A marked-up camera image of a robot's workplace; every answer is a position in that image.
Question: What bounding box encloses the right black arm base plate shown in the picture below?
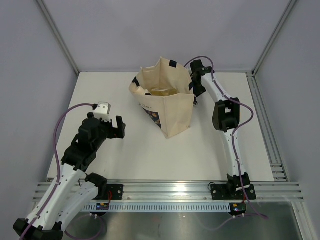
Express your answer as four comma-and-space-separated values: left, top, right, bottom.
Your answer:
208, 182, 257, 201

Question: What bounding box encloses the white slotted cable duct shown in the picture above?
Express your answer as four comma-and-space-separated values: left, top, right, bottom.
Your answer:
80, 202, 231, 213

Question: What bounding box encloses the right aluminium frame post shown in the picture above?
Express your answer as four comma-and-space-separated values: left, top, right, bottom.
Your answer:
251, 0, 299, 76

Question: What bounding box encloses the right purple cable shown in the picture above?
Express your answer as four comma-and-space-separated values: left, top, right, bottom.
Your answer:
184, 55, 270, 221

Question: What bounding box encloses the aluminium frame post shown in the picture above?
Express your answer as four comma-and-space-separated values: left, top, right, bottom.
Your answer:
251, 0, 299, 76
34, 0, 81, 77

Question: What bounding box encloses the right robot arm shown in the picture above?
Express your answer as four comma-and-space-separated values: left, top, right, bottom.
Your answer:
185, 56, 254, 199

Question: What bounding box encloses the left aluminium frame post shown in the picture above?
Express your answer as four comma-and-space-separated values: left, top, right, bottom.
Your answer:
34, 0, 81, 77

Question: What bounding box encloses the purple cable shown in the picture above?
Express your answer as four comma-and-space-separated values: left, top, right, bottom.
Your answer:
184, 55, 270, 221
21, 102, 97, 240

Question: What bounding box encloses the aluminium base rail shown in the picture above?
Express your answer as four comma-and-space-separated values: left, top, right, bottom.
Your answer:
31, 181, 305, 204

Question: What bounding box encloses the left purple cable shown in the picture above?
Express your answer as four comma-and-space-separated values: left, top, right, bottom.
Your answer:
21, 102, 97, 240

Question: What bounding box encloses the cream canvas tote bag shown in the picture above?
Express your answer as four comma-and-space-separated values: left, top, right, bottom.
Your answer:
129, 57, 195, 138

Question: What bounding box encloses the right side aluminium rail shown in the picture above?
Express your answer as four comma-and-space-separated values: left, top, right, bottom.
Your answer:
245, 72, 290, 182

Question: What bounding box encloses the cream cylindrical bottle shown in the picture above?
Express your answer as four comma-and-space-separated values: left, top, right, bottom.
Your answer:
133, 86, 151, 96

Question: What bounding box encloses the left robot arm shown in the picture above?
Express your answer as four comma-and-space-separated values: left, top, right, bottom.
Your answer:
13, 112, 126, 240

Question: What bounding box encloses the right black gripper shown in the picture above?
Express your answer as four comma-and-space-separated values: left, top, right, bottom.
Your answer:
177, 77, 206, 102

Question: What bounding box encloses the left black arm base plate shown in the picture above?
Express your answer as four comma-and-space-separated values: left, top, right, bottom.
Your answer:
97, 184, 124, 201

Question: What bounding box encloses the small orange blue tube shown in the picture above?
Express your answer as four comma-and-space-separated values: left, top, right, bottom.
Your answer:
193, 98, 198, 106

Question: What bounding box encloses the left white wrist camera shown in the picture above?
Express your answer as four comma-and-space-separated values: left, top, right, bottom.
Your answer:
93, 102, 112, 123

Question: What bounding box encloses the clear amber soap bottle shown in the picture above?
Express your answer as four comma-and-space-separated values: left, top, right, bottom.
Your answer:
150, 87, 178, 97

